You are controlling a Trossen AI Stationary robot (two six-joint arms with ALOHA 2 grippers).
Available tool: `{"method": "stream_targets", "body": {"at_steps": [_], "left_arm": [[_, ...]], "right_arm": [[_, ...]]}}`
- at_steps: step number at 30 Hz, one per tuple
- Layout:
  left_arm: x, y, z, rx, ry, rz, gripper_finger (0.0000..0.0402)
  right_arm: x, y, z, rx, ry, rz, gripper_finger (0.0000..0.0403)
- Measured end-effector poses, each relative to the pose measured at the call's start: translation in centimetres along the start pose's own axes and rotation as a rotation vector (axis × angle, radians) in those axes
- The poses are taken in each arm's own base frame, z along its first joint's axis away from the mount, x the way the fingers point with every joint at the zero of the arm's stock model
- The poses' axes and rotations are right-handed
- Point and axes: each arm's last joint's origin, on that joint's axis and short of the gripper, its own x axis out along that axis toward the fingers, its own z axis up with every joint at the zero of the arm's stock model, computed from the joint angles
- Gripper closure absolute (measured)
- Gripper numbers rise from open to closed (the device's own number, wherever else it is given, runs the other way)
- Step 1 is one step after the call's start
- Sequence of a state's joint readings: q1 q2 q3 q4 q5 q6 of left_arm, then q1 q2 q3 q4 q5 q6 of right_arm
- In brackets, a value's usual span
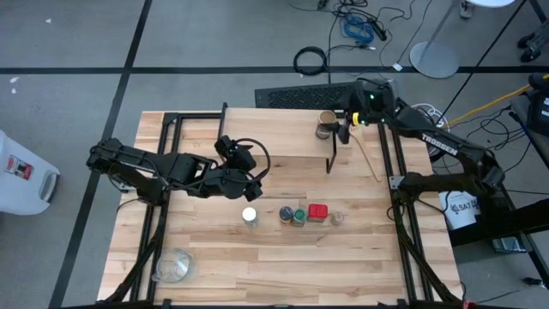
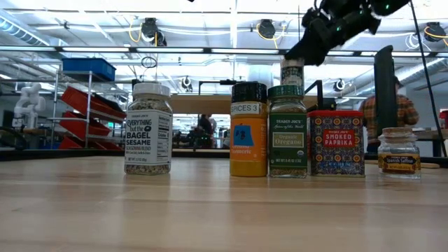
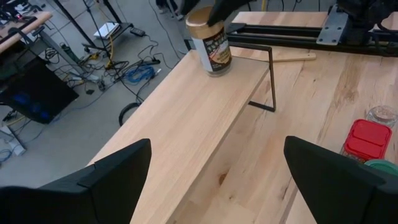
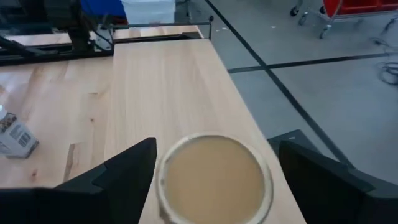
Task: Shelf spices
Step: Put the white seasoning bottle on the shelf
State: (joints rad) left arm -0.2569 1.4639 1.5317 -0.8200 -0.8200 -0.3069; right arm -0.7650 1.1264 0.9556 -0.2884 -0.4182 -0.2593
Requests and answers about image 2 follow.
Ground black ceiling cable reel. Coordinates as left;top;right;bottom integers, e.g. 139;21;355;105
257;19;277;40
141;17;168;48
423;22;447;43

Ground small saffron jar cork lid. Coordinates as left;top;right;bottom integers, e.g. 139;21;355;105
377;127;422;180

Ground black upright post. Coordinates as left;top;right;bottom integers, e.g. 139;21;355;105
373;45;400;137

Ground wooden shelf black metal frame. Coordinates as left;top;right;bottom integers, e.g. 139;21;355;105
131;78;337;160

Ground thin black slanted pole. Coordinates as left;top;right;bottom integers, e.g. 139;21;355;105
409;0;448;158

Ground oregano jar green lid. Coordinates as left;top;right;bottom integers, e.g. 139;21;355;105
267;85;309;179

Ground blue storage bin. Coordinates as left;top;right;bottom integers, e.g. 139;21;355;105
62;57;117;82

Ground person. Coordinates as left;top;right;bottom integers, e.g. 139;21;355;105
359;75;420;155
197;113;218;148

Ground bagel sesame jar white lid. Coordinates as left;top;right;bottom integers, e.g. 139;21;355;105
124;82;174;176

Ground red smoked paprika tin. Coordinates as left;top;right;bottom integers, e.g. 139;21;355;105
307;110;365;178

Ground wooden background table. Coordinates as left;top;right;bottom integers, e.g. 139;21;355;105
416;128;448;158

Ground orange turmeric bottle black cap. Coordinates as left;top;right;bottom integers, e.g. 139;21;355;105
230;81;269;178

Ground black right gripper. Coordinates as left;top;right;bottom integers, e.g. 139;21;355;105
285;6;351;67

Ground furikake seasoning jar tan lid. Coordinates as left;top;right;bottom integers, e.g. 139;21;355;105
279;58;305;88

